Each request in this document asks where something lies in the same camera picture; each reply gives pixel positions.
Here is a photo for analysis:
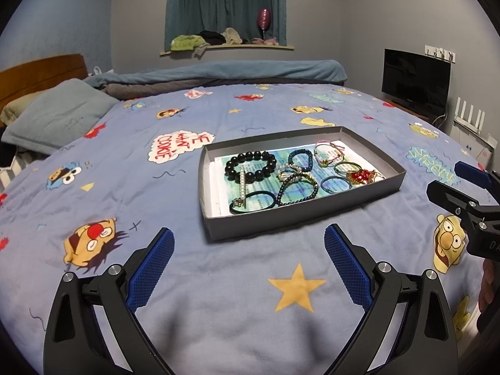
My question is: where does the red bead gold necklace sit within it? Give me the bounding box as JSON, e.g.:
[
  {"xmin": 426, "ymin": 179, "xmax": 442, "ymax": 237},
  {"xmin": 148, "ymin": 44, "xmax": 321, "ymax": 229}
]
[{"xmin": 346, "ymin": 168, "xmax": 385, "ymax": 187}]

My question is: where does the black television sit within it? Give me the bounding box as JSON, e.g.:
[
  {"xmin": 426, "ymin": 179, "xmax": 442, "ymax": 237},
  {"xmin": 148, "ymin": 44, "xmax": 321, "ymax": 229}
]
[{"xmin": 382, "ymin": 48, "xmax": 452, "ymax": 115}]

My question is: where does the printed paper sheet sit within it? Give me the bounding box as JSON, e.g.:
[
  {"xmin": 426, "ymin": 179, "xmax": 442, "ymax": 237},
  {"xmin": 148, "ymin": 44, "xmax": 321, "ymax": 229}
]
[{"xmin": 209, "ymin": 141, "xmax": 387, "ymax": 217}]

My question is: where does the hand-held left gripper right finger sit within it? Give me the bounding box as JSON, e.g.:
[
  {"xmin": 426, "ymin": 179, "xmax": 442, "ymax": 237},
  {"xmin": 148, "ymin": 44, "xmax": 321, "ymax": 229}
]
[{"xmin": 323, "ymin": 224, "xmax": 459, "ymax": 375}]

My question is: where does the grey cardboard box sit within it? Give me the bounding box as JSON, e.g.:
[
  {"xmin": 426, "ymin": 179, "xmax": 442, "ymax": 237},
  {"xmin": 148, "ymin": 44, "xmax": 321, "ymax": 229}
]
[{"xmin": 197, "ymin": 126, "xmax": 407, "ymax": 242}]

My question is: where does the teal curtain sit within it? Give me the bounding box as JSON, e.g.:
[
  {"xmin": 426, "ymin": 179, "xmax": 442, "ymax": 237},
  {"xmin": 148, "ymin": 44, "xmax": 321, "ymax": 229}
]
[{"xmin": 164, "ymin": 0, "xmax": 288, "ymax": 52}]

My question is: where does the striped pillow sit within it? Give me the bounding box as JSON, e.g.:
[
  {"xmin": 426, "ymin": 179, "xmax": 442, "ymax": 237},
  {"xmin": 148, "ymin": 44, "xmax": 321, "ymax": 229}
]
[{"xmin": 0, "ymin": 152, "xmax": 36, "ymax": 192}]

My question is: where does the pink cord bracelet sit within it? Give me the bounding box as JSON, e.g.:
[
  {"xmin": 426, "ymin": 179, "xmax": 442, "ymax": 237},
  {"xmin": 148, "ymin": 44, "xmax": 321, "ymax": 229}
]
[{"xmin": 314, "ymin": 141, "xmax": 346, "ymax": 167}]

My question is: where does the white pearl bracelet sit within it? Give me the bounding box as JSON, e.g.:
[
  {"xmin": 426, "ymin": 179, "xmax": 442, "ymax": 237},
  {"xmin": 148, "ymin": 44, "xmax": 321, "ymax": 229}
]
[{"xmin": 238, "ymin": 171, "xmax": 249, "ymax": 208}]

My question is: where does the cartoon printed bed sheet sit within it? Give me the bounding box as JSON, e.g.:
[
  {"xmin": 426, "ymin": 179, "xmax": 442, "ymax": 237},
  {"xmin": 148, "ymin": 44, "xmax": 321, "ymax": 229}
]
[{"xmin": 0, "ymin": 82, "xmax": 500, "ymax": 375}]

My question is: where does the white box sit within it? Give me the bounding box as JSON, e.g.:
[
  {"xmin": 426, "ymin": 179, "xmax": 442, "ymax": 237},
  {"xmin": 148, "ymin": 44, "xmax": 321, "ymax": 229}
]
[{"xmin": 455, "ymin": 125, "xmax": 500, "ymax": 165}]

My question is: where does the dark blue bead bracelet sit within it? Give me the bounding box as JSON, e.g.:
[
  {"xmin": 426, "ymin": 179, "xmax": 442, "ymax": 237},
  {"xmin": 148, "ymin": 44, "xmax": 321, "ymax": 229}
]
[{"xmin": 288, "ymin": 150, "xmax": 314, "ymax": 173}]

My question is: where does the wooden television stand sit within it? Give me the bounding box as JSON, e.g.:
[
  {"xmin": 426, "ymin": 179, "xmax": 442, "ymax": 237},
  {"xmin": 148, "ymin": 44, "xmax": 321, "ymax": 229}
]
[{"xmin": 381, "ymin": 96, "xmax": 442, "ymax": 123}]

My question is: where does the blue hair tie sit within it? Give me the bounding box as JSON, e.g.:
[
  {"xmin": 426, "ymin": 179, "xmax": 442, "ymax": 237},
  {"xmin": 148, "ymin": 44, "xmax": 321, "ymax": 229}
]
[{"xmin": 320, "ymin": 176, "xmax": 352, "ymax": 194}]

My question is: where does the blue folded blanket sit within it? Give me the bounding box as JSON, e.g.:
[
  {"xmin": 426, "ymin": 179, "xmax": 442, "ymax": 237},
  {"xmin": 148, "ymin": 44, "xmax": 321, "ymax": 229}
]
[{"xmin": 84, "ymin": 60, "xmax": 348, "ymax": 87}]

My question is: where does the person's right hand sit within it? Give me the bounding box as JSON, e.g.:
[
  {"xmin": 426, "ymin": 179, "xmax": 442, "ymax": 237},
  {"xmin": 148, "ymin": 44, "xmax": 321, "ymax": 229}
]
[{"xmin": 478, "ymin": 260, "xmax": 500, "ymax": 315}]

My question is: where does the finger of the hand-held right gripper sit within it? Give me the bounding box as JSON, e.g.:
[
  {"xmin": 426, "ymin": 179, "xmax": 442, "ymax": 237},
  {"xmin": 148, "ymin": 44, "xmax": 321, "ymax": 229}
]
[
  {"xmin": 426, "ymin": 180, "xmax": 500, "ymax": 224},
  {"xmin": 454, "ymin": 161, "xmax": 500, "ymax": 195}
]

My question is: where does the window sill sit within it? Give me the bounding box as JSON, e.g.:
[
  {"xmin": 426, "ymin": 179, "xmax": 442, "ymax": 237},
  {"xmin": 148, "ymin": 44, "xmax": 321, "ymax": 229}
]
[{"xmin": 159, "ymin": 44, "xmax": 294, "ymax": 56}]

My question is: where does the black cloth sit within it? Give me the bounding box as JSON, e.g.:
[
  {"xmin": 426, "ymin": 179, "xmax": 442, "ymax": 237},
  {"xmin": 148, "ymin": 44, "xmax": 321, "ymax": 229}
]
[{"xmin": 197, "ymin": 30, "xmax": 227, "ymax": 46}]

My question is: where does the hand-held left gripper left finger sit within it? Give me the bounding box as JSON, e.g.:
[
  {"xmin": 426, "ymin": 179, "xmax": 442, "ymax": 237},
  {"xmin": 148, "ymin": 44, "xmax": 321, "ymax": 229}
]
[{"xmin": 42, "ymin": 227, "xmax": 176, "ymax": 375}]

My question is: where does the silver bangle bracelet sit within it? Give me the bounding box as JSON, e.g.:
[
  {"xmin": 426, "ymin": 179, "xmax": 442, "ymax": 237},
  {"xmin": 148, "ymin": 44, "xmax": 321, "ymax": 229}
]
[{"xmin": 278, "ymin": 164, "xmax": 304, "ymax": 182}]

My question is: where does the green thin hair tie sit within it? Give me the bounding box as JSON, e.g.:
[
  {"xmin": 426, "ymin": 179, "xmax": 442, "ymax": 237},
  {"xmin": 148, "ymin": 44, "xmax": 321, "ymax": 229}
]
[{"xmin": 334, "ymin": 160, "xmax": 362, "ymax": 176}]

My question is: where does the dark green hair tie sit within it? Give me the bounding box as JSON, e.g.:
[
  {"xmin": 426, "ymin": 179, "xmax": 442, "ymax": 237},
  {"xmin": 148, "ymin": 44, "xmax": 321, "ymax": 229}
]
[{"xmin": 230, "ymin": 191, "xmax": 276, "ymax": 215}]

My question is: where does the grey-blue pillow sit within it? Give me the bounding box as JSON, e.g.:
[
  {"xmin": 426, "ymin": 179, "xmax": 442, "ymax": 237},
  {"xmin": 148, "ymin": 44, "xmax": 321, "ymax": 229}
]
[{"xmin": 2, "ymin": 78, "xmax": 120, "ymax": 155}]

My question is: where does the black bead bracelet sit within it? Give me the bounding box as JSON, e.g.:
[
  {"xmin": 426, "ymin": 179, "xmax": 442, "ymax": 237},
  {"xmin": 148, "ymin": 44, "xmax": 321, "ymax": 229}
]
[{"xmin": 224, "ymin": 150, "xmax": 277, "ymax": 182}]

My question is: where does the wooden headboard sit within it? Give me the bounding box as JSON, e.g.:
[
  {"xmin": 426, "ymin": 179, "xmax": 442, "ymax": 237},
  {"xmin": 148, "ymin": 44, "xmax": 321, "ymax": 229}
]
[{"xmin": 0, "ymin": 55, "xmax": 88, "ymax": 104}]

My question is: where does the green cloth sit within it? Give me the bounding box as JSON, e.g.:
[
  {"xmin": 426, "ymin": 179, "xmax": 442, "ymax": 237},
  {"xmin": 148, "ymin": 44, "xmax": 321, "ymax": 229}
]
[{"xmin": 171, "ymin": 35, "xmax": 206, "ymax": 51}]

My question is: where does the dark bead necklace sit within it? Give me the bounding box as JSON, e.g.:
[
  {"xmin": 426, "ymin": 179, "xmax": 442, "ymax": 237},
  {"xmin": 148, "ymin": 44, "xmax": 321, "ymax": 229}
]
[{"xmin": 277, "ymin": 175, "xmax": 319, "ymax": 207}]

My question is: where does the white router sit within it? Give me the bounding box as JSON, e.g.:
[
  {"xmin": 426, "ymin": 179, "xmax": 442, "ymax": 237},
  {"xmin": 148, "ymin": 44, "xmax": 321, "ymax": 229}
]
[{"xmin": 453, "ymin": 96, "xmax": 487, "ymax": 135}]

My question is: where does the yellowish pillow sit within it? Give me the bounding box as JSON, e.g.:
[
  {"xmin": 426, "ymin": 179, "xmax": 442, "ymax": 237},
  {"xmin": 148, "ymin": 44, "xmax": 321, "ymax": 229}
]
[{"xmin": 0, "ymin": 92, "xmax": 43, "ymax": 126}]

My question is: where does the grey blanket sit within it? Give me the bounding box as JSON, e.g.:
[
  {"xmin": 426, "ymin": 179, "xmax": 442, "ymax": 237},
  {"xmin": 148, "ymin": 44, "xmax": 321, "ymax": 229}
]
[{"xmin": 102, "ymin": 79, "xmax": 235, "ymax": 100}]

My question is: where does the beige cloth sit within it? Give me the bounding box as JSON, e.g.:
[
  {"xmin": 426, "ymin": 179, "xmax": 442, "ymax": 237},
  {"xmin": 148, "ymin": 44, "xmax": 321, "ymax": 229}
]
[{"xmin": 222, "ymin": 27, "xmax": 243, "ymax": 45}]

